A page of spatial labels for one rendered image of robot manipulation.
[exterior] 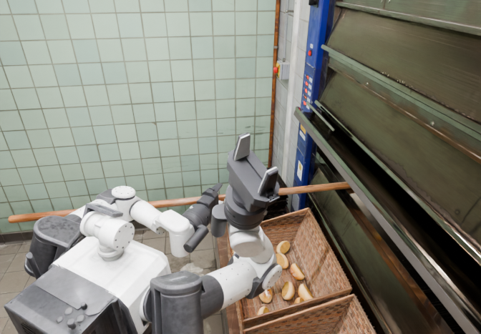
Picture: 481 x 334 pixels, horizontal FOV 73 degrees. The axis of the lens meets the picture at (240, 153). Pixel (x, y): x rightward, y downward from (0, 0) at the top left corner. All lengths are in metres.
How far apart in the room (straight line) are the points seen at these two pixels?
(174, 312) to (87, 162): 2.15
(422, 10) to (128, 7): 1.76
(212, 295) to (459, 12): 0.89
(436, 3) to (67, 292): 1.14
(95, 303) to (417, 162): 0.91
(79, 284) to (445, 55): 1.04
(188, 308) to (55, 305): 0.28
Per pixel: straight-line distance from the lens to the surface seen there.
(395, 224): 0.95
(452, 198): 0.99
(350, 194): 1.48
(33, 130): 2.79
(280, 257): 1.89
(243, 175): 0.58
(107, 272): 0.86
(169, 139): 2.61
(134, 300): 0.82
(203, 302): 0.79
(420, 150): 1.08
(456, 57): 0.99
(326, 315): 1.58
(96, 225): 0.83
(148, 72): 2.44
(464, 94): 0.93
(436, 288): 0.87
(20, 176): 3.03
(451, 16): 1.02
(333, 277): 1.66
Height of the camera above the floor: 2.01
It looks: 29 degrees down
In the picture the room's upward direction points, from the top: straight up
